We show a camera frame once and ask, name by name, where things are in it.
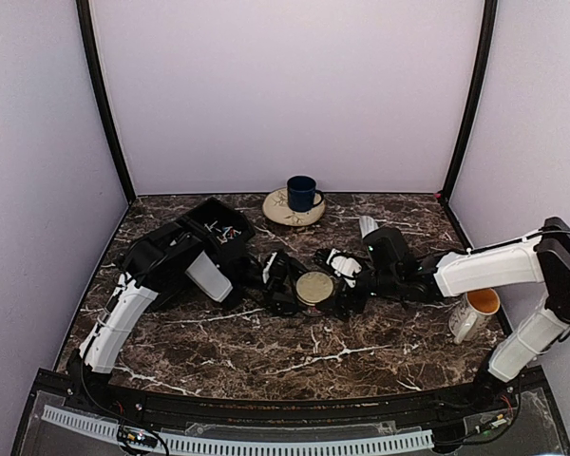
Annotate gold jar lid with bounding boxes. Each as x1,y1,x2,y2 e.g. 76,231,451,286
295,271,334,306

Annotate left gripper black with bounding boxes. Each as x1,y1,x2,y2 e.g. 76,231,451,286
237,262,318,317

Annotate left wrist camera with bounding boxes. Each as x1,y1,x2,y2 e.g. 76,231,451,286
261,252,277,284

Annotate left black frame post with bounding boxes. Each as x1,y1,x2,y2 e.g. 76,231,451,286
75,0,137,204

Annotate white slotted cable duct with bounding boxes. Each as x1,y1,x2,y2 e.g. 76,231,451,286
40,405,434,455

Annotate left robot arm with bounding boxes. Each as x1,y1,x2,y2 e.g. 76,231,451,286
71,222,298,375

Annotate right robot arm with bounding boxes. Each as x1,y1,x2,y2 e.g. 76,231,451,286
314,217,570,412

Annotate dark blue mug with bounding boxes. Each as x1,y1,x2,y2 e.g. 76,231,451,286
287,176,324,213

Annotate black three-compartment candy tray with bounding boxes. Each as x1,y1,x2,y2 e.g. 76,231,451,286
126,197,255,311

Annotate right black frame post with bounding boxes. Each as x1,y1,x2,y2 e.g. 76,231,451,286
440,0,498,201

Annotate black frame post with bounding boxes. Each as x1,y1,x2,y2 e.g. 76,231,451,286
440,0,498,201
75,0,137,204

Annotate beige ceramic plate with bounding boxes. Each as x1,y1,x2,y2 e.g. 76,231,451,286
262,187,326,227

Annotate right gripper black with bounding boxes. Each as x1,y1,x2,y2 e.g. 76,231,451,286
315,257,401,322

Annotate metal scoop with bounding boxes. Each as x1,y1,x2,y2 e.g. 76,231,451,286
359,216,379,238

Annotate white mug yellow inside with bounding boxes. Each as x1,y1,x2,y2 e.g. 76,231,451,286
448,288,501,345

